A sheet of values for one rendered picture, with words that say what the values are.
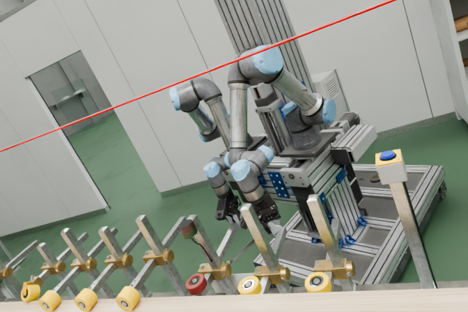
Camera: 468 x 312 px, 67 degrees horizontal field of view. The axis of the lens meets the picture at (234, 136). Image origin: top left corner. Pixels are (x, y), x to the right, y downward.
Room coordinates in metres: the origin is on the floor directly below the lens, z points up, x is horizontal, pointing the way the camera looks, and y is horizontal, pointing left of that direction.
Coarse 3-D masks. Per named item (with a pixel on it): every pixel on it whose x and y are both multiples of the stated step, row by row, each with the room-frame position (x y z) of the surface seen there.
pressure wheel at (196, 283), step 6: (192, 276) 1.22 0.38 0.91; (198, 276) 1.21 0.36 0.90; (204, 276) 1.20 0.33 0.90; (186, 282) 1.21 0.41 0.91; (192, 282) 1.19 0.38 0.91; (198, 282) 1.17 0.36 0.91; (204, 282) 1.18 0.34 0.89; (192, 288) 1.16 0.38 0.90; (198, 288) 1.16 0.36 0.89; (204, 288) 1.17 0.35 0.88; (192, 294) 1.16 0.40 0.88
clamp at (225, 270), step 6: (204, 264) 1.32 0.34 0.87; (222, 264) 1.27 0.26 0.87; (228, 264) 1.27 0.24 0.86; (198, 270) 1.30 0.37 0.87; (204, 270) 1.28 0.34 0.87; (210, 270) 1.26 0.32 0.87; (216, 270) 1.25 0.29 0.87; (222, 270) 1.24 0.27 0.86; (228, 270) 1.25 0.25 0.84; (216, 276) 1.25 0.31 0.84; (222, 276) 1.23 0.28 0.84
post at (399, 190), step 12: (396, 192) 0.89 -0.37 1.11; (396, 204) 0.90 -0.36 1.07; (408, 204) 0.88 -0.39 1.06; (408, 216) 0.89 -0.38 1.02; (408, 228) 0.89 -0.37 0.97; (408, 240) 0.90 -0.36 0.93; (420, 240) 0.90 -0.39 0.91; (420, 252) 0.89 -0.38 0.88; (420, 264) 0.89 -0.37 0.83; (420, 276) 0.90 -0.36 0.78; (432, 276) 0.89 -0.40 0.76; (432, 288) 0.89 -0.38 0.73
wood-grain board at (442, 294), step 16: (448, 288) 0.72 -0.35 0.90; (464, 288) 0.70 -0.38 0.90; (0, 304) 1.72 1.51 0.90; (16, 304) 1.64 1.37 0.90; (32, 304) 1.57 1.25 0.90; (64, 304) 1.45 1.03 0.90; (96, 304) 1.34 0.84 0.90; (112, 304) 1.29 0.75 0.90; (144, 304) 1.20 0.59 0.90; (160, 304) 1.15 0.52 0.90; (176, 304) 1.11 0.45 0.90; (192, 304) 1.08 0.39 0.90; (208, 304) 1.04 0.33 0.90; (224, 304) 1.01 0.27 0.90; (240, 304) 0.98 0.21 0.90; (256, 304) 0.95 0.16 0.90; (272, 304) 0.92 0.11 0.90; (288, 304) 0.89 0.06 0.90; (304, 304) 0.87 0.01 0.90; (320, 304) 0.84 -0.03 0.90; (336, 304) 0.82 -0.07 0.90; (352, 304) 0.79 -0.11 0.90; (368, 304) 0.77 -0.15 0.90; (384, 304) 0.75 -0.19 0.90; (400, 304) 0.73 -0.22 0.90; (416, 304) 0.71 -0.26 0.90; (432, 304) 0.69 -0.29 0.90; (448, 304) 0.67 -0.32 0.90; (464, 304) 0.66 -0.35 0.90
